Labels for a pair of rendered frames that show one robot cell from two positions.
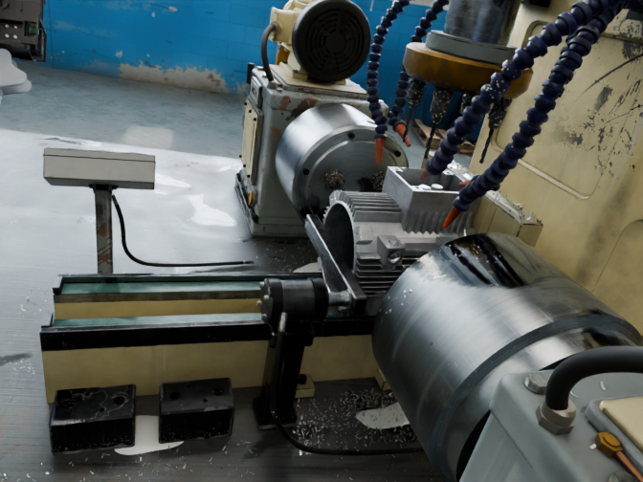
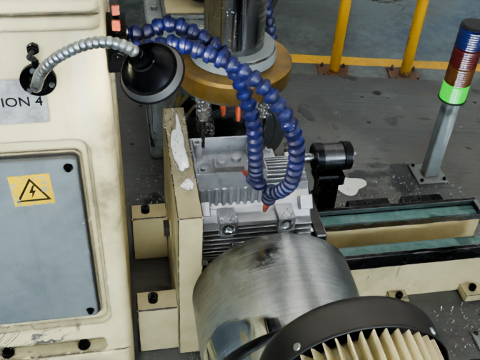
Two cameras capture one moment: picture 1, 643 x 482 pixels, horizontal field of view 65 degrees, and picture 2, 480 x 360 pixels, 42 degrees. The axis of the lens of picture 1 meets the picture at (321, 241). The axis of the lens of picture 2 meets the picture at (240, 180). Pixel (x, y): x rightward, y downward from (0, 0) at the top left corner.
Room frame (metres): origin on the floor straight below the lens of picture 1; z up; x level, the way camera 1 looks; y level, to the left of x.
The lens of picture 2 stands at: (1.61, 0.00, 1.81)
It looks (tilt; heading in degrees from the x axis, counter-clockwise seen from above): 40 degrees down; 189
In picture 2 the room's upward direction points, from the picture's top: 4 degrees clockwise
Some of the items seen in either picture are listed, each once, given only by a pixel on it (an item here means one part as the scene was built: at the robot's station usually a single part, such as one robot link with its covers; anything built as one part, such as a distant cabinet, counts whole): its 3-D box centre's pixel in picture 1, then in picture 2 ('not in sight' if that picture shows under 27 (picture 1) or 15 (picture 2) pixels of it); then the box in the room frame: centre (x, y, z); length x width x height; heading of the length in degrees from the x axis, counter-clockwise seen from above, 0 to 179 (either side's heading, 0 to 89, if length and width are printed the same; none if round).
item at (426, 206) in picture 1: (428, 200); (226, 170); (0.77, -0.16, 1.11); 0.12 x 0.11 x 0.07; 111
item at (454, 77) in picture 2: not in sight; (459, 73); (0.28, 0.28, 1.10); 0.06 x 0.06 x 0.04
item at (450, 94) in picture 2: not in sight; (454, 90); (0.28, 0.28, 1.05); 0.06 x 0.06 x 0.04
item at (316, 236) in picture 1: (330, 258); (303, 193); (0.68, -0.02, 1.01); 0.26 x 0.04 x 0.03; 21
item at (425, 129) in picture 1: (477, 114); not in sight; (5.82, -1.46, 0.37); 1.20 x 0.80 x 0.74; 96
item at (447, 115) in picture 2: not in sight; (449, 106); (0.28, 0.28, 1.01); 0.08 x 0.08 x 0.42; 21
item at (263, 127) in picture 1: (302, 148); not in sight; (1.31, 0.10, 0.99); 0.35 x 0.31 x 0.37; 21
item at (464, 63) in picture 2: not in sight; (465, 55); (0.28, 0.28, 1.14); 0.06 x 0.06 x 0.04
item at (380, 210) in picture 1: (391, 251); (246, 208); (0.75, -0.12, 1.01); 0.20 x 0.19 x 0.19; 111
